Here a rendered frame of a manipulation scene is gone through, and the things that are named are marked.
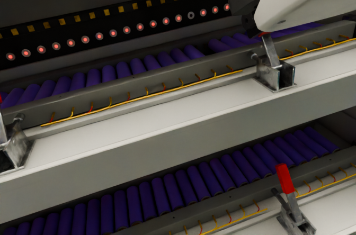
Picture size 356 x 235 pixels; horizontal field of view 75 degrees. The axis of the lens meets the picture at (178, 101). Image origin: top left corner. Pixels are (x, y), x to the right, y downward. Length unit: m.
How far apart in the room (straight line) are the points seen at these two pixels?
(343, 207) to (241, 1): 0.31
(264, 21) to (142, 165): 0.16
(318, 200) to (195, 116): 0.24
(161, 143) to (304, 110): 0.16
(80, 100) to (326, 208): 0.34
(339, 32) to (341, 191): 0.22
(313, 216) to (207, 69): 0.24
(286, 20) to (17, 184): 0.24
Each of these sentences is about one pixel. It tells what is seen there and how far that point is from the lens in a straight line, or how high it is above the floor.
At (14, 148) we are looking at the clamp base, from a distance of 0.24.
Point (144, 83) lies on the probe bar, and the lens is 0.27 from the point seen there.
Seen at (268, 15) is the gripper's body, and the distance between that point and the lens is 0.17.
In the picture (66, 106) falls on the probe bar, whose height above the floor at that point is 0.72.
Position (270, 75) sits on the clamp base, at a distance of 0.26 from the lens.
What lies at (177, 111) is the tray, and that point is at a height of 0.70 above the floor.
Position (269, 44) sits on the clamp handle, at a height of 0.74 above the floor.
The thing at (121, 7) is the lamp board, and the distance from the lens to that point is 0.36.
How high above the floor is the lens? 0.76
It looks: 12 degrees down
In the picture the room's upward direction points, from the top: 14 degrees counter-clockwise
